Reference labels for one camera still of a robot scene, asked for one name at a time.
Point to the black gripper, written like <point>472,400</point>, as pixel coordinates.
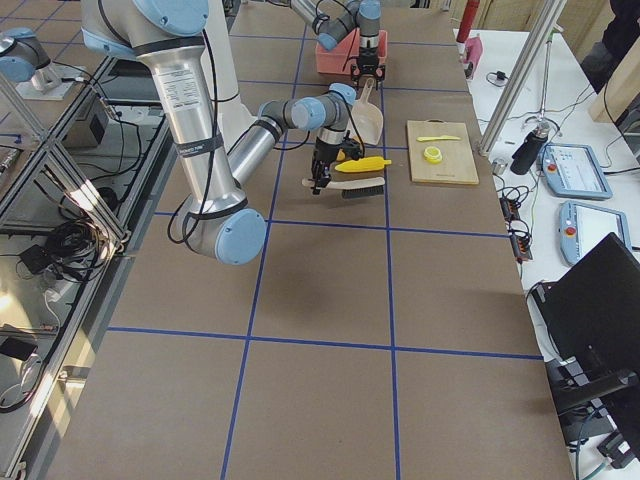
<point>323,154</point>
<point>368,54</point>

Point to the beige hand brush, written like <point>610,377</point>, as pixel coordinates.
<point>352,189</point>

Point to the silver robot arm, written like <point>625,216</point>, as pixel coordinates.
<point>186,48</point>
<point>363,16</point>

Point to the pink plastic bin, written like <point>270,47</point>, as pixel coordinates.
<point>337,58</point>

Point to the yellow toy corn cob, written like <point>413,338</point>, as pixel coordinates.
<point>363,165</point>

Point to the yellow plastic knife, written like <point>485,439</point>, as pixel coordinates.
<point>438,138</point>

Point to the yellow lemon slice toy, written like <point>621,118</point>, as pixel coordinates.
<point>433,155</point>

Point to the bamboo cutting board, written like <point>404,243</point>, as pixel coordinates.
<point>458,165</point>

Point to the metal tripod stand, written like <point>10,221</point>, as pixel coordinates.
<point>540,115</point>

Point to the black water bottle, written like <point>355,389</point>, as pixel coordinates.
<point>527,153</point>

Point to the upper teach pendant tablet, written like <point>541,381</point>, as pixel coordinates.
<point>572,171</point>

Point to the teach pendant tablet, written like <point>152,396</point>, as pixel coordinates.
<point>583,226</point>
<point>572,171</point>

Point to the person in dark jacket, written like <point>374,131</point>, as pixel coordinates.
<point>622,32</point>

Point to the lower teach pendant tablet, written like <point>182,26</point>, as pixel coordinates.
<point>583,226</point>

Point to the black laptop monitor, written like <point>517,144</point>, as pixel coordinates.
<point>592,312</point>

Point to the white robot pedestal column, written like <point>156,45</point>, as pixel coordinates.
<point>233,118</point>

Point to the aluminium frame post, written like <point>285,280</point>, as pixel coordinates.
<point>538,35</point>

